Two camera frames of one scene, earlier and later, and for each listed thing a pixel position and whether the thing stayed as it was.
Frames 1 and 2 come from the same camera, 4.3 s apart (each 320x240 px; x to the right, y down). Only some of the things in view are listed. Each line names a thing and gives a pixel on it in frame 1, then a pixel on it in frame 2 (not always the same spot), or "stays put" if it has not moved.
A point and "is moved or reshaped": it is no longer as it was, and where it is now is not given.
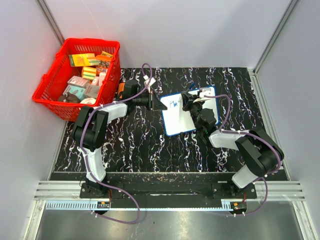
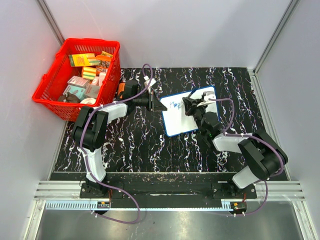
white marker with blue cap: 192,85 is moved or reshaped
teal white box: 80,92 stays put
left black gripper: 154,103 stays put
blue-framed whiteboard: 176,120 stays put
